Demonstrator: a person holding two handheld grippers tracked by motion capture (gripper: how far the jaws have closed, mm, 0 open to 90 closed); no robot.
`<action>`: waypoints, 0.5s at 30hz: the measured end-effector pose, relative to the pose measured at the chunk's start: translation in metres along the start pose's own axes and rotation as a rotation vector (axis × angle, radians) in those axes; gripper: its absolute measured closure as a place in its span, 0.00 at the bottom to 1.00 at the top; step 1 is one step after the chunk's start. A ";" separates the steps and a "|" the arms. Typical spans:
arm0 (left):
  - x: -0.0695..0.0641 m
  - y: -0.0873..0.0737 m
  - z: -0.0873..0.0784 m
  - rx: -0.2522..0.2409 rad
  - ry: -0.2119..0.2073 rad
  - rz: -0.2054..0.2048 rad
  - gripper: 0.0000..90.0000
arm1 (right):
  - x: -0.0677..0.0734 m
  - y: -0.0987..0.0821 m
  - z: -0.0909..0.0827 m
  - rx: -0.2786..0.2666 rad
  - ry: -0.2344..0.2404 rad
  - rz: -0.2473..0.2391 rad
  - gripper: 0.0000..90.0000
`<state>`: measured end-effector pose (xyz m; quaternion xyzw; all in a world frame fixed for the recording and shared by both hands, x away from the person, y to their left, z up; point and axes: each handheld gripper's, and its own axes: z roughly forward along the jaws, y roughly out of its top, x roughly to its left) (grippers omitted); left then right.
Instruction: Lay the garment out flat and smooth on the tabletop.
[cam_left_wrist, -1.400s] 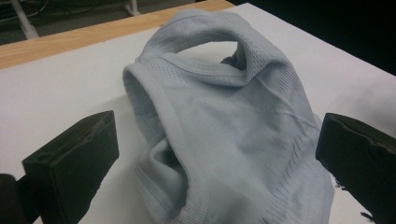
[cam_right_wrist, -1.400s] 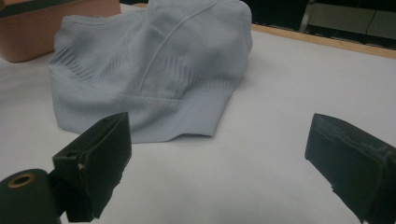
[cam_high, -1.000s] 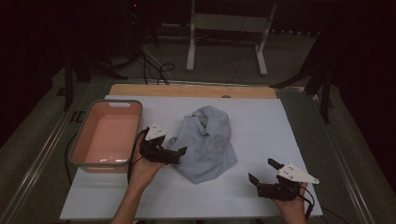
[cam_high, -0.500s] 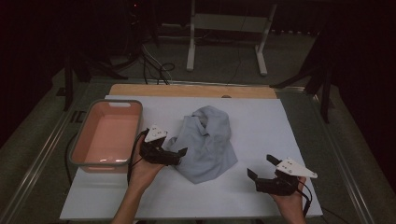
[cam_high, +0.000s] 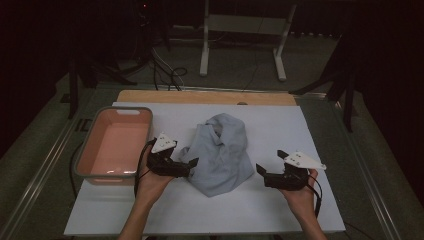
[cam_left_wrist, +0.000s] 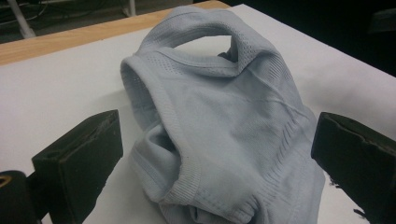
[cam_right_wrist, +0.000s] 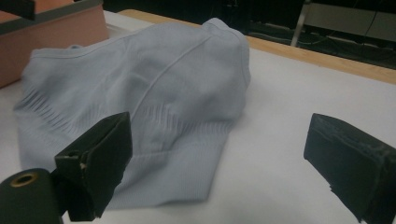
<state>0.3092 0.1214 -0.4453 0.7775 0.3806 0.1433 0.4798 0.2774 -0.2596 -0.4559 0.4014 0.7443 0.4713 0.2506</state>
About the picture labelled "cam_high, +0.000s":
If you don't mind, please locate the light blue tank top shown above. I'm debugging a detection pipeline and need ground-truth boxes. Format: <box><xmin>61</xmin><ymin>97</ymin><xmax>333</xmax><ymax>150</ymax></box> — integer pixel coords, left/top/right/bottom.
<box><xmin>178</xmin><ymin>112</ymin><xmax>255</xmax><ymax>198</ymax></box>

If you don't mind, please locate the metal floor rail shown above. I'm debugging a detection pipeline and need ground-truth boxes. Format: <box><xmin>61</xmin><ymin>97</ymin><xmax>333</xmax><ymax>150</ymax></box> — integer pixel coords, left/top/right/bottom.
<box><xmin>333</xmin><ymin>99</ymin><xmax>401</xmax><ymax>240</ymax></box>
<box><xmin>0</xmin><ymin>109</ymin><xmax>84</xmax><ymax>240</ymax></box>

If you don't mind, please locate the pink basin with grey rim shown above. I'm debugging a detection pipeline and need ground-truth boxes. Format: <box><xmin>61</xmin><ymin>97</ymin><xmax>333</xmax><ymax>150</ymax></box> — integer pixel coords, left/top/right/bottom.
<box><xmin>73</xmin><ymin>105</ymin><xmax>154</xmax><ymax>187</ymax></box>

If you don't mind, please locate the white table sheet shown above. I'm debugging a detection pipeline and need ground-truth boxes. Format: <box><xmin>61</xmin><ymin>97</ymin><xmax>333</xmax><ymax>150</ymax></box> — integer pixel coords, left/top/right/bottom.
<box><xmin>63</xmin><ymin>101</ymin><xmax>347</xmax><ymax>237</ymax></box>

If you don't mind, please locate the left hand-held gripper cable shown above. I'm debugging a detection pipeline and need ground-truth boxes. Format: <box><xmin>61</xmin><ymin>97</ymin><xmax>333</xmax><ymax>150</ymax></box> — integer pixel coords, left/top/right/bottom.
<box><xmin>133</xmin><ymin>138</ymin><xmax>158</xmax><ymax>198</ymax></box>

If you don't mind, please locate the person's left hand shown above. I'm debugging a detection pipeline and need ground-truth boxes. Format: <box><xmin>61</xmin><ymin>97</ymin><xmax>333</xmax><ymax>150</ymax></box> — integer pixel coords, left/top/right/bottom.
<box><xmin>134</xmin><ymin>159</ymin><xmax>176</xmax><ymax>209</ymax></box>

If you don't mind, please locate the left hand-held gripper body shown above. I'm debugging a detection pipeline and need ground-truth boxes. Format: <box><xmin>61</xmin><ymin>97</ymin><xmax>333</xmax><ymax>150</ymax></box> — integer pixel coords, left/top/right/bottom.
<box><xmin>146</xmin><ymin>132</ymin><xmax>192</xmax><ymax>178</ymax></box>

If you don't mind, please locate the right hand-held gripper cable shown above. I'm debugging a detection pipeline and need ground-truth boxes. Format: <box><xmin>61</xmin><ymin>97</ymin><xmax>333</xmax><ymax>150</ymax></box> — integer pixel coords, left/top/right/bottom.
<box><xmin>308</xmin><ymin>176</ymin><xmax>324</xmax><ymax>219</ymax></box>

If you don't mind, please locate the person's right hand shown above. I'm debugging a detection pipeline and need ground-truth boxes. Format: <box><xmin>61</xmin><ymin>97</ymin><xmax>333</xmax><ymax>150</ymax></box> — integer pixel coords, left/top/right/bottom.
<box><xmin>281</xmin><ymin>168</ymin><xmax>319</xmax><ymax>221</ymax></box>

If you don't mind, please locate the hand-held gripper cable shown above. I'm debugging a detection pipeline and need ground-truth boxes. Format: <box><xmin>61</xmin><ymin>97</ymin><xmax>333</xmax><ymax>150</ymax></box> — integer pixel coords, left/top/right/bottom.
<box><xmin>133</xmin><ymin>138</ymin><xmax>158</xmax><ymax>198</ymax></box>
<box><xmin>308</xmin><ymin>176</ymin><xmax>324</xmax><ymax>219</ymax></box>

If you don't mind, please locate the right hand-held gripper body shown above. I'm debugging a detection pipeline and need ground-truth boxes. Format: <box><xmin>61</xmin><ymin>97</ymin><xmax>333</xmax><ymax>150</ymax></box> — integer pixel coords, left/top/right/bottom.
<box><xmin>264</xmin><ymin>150</ymin><xmax>327</xmax><ymax>192</ymax></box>

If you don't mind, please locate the white metal stand frame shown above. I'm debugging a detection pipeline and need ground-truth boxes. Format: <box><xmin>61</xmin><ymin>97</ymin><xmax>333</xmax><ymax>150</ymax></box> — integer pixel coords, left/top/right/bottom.
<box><xmin>199</xmin><ymin>0</ymin><xmax>298</xmax><ymax>83</ymax></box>

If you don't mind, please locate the dark metal stand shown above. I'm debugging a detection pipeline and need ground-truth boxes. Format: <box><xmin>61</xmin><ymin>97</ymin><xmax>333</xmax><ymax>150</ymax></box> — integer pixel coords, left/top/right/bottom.
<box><xmin>66</xmin><ymin>56</ymin><xmax>138</xmax><ymax>120</ymax></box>
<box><xmin>289</xmin><ymin>33</ymin><xmax>358</xmax><ymax>134</ymax></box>

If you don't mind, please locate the black floor cable loop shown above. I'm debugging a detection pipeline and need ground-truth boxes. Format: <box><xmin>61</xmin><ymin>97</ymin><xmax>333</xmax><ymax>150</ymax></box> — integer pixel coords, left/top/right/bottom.
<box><xmin>68</xmin><ymin>142</ymin><xmax>84</xmax><ymax>198</ymax></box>

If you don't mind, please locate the bundle of floor cables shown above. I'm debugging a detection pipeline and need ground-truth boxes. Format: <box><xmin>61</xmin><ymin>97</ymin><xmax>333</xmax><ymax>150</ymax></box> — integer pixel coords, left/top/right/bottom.
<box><xmin>151</xmin><ymin>46</ymin><xmax>188</xmax><ymax>92</ymax></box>

